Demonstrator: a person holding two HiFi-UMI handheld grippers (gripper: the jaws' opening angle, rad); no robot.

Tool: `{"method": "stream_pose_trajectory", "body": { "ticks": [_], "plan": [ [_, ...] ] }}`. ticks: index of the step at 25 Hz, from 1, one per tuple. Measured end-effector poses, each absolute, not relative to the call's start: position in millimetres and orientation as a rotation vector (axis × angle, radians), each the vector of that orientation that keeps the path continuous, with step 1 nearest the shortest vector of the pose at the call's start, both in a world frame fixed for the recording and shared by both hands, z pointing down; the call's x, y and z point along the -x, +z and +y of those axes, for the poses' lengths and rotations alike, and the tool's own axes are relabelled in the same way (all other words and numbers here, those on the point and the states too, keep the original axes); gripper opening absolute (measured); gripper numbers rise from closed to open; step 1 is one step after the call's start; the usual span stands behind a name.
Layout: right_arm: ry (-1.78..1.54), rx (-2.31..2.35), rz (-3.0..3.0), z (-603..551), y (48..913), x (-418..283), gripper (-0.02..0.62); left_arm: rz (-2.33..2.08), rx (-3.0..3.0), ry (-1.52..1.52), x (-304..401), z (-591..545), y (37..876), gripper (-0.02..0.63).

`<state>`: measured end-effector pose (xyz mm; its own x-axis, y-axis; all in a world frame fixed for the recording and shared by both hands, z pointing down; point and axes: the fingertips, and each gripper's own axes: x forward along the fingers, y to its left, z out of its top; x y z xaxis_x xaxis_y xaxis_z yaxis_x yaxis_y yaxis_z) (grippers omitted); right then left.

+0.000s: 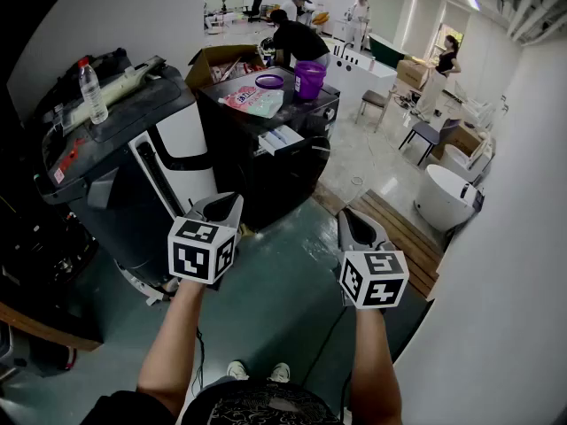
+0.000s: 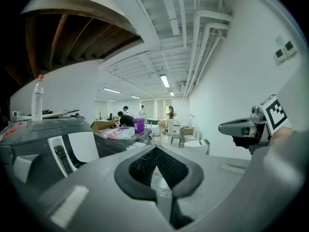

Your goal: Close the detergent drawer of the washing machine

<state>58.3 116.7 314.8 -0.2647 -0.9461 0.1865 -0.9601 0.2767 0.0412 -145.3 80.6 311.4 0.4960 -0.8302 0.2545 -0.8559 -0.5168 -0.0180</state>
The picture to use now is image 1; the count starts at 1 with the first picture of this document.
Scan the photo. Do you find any white round tub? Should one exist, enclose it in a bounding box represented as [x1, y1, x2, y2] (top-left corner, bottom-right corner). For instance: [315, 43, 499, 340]
[414, 164, 486, 233]

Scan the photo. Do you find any wooden slatted platform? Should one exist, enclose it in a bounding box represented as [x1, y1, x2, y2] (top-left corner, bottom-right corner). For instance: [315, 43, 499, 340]
[312, 182, 447, 299]

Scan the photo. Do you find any person's black patterned shirt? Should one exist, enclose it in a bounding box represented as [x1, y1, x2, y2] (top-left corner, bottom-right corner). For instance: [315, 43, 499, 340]
[82, 378, 345, 425]

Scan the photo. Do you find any person's shoe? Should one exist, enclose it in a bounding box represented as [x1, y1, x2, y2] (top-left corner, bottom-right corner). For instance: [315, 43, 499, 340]
[268, 362, 291, 383]
[226, 359, 250, 381]

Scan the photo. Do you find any black and white machine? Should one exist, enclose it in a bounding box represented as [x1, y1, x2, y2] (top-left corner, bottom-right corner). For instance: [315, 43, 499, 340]
[33, 49, 218, 305]

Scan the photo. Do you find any person's left shoe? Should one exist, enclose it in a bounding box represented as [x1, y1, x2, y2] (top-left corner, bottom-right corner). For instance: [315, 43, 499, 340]
[226, 359, 250, 381]

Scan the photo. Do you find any dark cabinet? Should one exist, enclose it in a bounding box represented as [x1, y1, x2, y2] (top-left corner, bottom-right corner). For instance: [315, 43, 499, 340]
[0, 126, 105, 353]

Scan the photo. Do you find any purple plastic bucket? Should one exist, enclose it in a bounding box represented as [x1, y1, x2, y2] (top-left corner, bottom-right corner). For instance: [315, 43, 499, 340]
[293, 60, 328, 101]

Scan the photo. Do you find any green bathtub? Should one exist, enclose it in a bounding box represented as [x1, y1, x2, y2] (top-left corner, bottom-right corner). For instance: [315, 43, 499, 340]
[368, 32, 411, 69]

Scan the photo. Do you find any person's left forearm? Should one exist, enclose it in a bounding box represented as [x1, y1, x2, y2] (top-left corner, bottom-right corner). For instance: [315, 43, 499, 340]
[136, 279, 207, 409]

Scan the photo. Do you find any person's right forearm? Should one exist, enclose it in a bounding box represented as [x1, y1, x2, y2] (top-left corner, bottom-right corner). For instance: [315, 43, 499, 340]
[349, 305, 404, 425]

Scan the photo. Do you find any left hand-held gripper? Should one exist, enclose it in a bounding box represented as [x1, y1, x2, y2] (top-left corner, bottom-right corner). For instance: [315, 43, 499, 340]
[167, 191, 245, 285]

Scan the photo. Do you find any person's right shoe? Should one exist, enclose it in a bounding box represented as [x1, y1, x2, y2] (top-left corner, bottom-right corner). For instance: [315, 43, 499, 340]
[268, 362, 291, 383]

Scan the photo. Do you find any pink detergent pouch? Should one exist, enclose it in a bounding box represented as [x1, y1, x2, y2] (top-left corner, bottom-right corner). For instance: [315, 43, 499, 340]
[217, 85, 285, 120]

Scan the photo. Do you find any purple bucket lid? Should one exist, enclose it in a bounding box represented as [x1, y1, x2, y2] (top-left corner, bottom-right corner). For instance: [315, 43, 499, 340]
[254, 73, 285, 90]

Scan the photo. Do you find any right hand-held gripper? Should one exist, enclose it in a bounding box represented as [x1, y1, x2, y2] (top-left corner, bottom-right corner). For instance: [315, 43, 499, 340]
[336, 206, 410, 310]

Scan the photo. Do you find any white rectangular bathtub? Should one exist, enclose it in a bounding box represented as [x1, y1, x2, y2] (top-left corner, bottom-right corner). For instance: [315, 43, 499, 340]
[325, 37, 399, 119]

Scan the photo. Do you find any white detergent drawer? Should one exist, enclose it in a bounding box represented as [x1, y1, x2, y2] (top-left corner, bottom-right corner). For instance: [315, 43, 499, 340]
[258, 124, 306, 158]

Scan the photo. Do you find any black washing machine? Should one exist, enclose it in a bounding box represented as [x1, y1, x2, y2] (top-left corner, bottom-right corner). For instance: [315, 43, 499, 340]
[196, 66, 341, 232]

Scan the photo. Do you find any white armchair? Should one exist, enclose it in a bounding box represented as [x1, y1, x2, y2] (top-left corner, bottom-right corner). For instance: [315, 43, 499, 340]
[442, 137, 495, 183]

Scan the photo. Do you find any dark blue chair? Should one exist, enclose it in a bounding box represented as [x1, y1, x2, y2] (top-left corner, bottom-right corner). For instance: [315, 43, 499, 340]
[398, 117, 462, 166]

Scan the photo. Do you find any clear plastic bottle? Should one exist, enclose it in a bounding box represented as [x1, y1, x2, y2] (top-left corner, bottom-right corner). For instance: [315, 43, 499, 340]
[77, 57, 110, 126]

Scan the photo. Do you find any black office chair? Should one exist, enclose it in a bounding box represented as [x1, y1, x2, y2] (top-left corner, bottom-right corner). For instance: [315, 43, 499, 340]
[242, 0, 263, 24]

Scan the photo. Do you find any brown seat stool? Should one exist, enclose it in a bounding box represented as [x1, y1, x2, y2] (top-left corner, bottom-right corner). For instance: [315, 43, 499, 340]
[355, 87, 398, 133]

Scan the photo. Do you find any open cardboard box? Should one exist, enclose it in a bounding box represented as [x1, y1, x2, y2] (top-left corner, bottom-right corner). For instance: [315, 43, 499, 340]
[184, 44, 267, 90]

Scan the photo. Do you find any black floor cable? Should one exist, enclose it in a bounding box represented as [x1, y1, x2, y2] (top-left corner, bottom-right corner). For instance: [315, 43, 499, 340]
[190, 325, 206, 398]
[300, 305, 351, 389]

